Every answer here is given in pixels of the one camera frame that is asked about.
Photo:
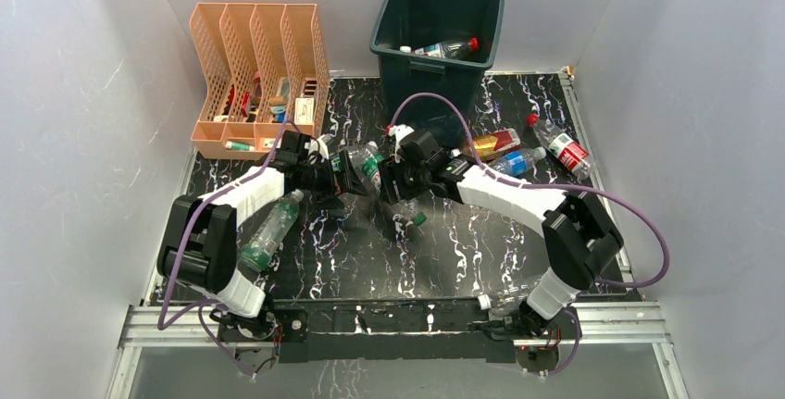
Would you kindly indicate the clear bottle green label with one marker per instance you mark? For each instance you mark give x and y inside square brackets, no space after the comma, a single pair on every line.
[333,150]

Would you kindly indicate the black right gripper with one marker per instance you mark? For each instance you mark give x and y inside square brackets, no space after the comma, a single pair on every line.
[391,171]

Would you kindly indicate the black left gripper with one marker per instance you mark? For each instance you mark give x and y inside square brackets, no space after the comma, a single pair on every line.
[345,182]

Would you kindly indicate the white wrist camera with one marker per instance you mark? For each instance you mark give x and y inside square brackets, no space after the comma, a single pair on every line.
[319,149]
[395,134]

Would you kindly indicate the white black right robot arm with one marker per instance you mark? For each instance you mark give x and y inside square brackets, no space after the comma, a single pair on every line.
[580,238]

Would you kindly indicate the green label bottle green cap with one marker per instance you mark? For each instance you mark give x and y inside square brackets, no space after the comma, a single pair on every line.
[403,212]

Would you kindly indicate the dark green plastic bin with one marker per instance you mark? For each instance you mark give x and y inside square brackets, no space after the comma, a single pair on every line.
[426,92]

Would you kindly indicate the blue label clear bottle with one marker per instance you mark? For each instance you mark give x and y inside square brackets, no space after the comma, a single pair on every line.
[518,162]

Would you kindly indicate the green tea bottle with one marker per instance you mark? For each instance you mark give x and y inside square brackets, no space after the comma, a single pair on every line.
[258,253]

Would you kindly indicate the gold red label bottle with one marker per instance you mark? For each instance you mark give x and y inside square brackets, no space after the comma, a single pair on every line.
[493,145]

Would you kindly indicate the orange plastic file organizer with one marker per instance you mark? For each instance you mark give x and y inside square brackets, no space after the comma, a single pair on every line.
[265,68]

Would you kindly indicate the red label bottle far right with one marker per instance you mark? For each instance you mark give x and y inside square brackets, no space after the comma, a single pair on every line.
[572,155]

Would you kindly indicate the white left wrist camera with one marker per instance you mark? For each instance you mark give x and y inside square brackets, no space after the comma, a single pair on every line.
[319,149]

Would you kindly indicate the red label water bottle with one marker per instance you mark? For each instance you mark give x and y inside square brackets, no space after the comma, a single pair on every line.
[451,49]

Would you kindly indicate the orange drink bottle white cap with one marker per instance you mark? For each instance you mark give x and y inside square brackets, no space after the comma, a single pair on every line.
[414,51]

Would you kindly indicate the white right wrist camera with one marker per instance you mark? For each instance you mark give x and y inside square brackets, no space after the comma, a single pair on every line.
[395,134]

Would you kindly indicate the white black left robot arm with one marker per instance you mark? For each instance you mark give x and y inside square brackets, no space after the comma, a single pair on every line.
[199,249]

